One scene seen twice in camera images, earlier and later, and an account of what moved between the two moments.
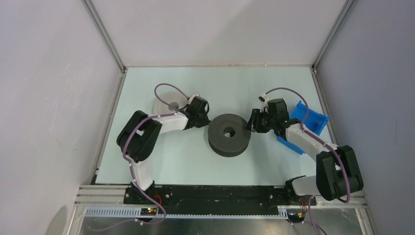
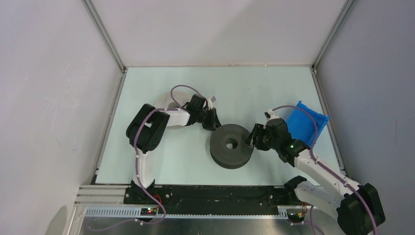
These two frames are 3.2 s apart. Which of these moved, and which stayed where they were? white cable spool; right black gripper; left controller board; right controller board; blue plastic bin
Moved: right black gripper; white cable spool
Stayed: right controller board; blue plastic bin; left controller board
